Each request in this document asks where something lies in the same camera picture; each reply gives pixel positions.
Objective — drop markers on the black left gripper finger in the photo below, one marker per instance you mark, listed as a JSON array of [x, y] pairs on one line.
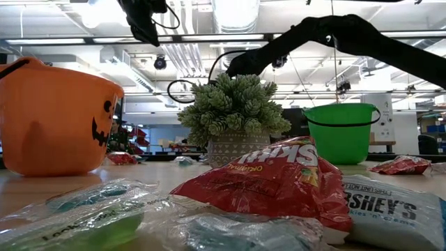
[[146, 31]]

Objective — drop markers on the red Skittles candy pack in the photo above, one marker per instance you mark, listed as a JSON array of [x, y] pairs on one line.
[[271, 184], [122, 159], [400, 165]]

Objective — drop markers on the white blue Hershey's bar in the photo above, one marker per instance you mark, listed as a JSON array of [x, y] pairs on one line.
[[390, 212], [141, 159], [203, 158]]

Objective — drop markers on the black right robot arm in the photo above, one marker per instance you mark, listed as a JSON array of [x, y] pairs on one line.
[[366, 38]]

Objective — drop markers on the green wrapped hard candy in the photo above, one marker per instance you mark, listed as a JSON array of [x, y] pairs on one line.
[[97, 234]]

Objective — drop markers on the black ceiling spotlight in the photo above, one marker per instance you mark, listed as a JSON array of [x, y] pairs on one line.
[[278, 63], [344, 86], [160, 63]]

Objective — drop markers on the white ceiling pipes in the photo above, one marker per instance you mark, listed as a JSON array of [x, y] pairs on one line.
[[181, 52]]

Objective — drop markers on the faux succulent in patterned pot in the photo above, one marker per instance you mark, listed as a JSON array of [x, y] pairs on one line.
[[233, 104]]

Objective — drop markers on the black bar with light strips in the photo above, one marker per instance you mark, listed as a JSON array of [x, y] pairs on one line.
[[195, 37]]

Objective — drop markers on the black monitor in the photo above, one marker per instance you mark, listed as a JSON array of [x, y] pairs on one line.
[[296, 120]]

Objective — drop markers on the red storage bins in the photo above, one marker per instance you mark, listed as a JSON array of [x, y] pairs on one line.
[[139, 133]]

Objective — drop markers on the person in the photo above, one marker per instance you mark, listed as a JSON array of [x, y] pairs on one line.
[[118, 137]]

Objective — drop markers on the green plastic bucket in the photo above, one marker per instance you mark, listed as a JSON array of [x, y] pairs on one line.
[[339, 143]]

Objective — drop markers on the orange pumpkin face bucket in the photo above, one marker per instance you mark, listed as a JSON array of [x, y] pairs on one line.
[[52, 122]]

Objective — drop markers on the white pillar with signs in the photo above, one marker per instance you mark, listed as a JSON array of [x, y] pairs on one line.
[[385, 104]]

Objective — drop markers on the wooden desk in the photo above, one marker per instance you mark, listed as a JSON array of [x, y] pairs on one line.
[[383, 143]]

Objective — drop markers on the black office chair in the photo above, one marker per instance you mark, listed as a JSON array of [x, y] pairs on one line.
[[426, 144]]

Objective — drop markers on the blue storage bins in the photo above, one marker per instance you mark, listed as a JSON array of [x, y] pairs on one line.
[[437, 128]]

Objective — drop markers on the silver ribbed air duct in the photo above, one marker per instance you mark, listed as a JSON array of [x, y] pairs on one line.
[[235, 35]]

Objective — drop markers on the white boxy air duct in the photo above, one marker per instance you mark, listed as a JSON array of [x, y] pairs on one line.
[[139, 80]]

